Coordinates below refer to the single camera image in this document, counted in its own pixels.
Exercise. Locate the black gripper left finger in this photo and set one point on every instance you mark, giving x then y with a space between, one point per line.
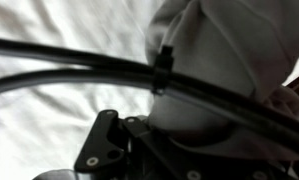
100 146

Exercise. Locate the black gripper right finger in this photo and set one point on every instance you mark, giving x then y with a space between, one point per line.
162 160

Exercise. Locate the grey shirt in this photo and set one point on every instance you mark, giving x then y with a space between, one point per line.
222 50

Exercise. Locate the white bed sheet mattress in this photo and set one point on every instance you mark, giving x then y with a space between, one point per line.
55 126

